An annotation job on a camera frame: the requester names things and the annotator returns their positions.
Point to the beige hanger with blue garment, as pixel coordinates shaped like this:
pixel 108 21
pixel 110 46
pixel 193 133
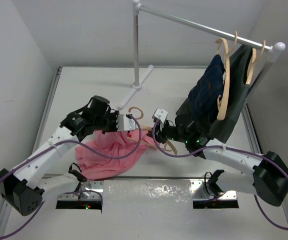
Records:
pixel 222 100

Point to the dark green garment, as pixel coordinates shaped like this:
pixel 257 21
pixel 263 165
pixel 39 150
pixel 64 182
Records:
pixel 222 129

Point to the beige hanger with green garment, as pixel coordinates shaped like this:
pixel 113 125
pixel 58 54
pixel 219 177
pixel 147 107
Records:
pixel 252 63

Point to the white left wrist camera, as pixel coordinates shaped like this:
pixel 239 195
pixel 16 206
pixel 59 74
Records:
pixel 125 123

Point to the navy blue garment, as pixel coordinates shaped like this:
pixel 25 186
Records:
pixel 203 96

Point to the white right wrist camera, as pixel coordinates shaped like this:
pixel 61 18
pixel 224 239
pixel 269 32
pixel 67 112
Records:
pixel 160 115

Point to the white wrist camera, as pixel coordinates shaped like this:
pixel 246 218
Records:
pixel 160 115
pixel 125 123

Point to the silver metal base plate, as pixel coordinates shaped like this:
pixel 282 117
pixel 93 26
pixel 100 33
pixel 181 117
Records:
pixel 139 189

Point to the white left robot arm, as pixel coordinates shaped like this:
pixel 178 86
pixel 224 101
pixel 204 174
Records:
pixel 22 187

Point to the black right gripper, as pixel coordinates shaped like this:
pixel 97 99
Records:
pixel 158 131

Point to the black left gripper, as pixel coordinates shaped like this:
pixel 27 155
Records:
pixel 114 115

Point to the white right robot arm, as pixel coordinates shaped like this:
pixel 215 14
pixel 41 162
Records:
pixel 262 175

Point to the pink t shirt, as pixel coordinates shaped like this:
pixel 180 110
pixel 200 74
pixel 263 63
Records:
pixel 116 144

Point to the white metal clothes rack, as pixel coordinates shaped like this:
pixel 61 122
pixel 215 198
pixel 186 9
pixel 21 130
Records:
pixel 182 33

